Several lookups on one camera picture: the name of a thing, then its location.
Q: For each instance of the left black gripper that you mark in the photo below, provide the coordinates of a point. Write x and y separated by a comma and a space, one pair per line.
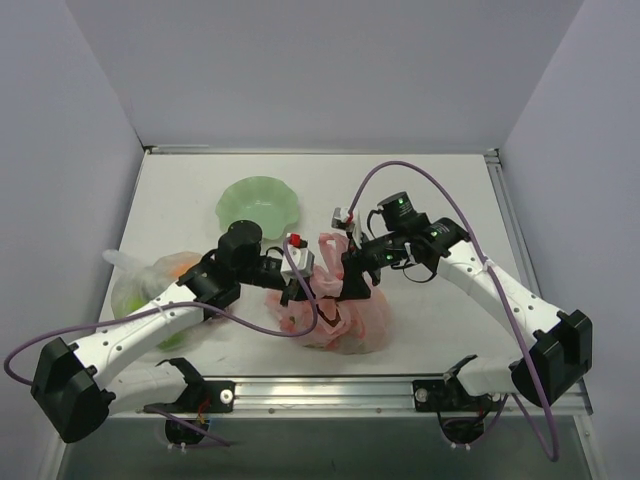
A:
288, 292

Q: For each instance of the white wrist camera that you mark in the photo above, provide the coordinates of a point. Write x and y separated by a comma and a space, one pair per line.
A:
296, 254
349, 222

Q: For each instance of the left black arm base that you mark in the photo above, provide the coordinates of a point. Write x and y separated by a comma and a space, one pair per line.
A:
187, 425

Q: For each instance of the clear bag of fruits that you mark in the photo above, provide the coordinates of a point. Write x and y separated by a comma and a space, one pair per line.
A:
138, 283

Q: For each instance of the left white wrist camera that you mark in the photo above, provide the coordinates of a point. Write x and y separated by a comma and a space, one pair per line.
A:
296, 254

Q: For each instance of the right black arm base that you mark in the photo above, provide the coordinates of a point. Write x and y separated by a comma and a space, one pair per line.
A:
463, 419

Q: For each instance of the pink plastic bag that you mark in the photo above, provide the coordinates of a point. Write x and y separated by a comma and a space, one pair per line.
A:
345, 327

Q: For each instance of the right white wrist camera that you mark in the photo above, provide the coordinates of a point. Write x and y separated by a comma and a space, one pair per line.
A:
349, 222

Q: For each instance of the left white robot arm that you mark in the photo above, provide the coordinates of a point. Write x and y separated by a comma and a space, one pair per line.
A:
79, 385

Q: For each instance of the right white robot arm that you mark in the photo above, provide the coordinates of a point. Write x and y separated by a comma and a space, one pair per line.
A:
557, 346

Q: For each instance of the aluminium front rail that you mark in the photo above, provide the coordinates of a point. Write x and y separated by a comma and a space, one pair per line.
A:
253, 395

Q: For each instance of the green wavy plate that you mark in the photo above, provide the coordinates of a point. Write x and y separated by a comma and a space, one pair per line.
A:
267, 201

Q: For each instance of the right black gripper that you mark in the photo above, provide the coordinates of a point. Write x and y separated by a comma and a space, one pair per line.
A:
353, 273

